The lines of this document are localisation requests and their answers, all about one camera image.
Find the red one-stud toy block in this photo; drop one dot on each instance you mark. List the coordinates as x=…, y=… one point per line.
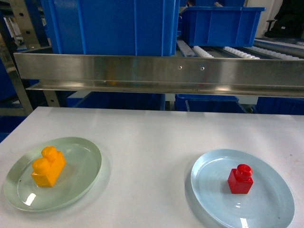
x=240, y=179

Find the pale green plate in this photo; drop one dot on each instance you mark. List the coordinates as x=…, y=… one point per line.
x=83, y=166

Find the large blue bin left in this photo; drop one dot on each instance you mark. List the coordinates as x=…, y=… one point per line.
x=112, y=27

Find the blue bin right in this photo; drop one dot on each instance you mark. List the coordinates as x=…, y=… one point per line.
x=220, y=26

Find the pale blue plate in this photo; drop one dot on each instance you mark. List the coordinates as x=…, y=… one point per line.
x=269, y=203

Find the stainless steel rack rail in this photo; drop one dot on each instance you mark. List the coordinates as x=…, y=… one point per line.
x=186, y=75

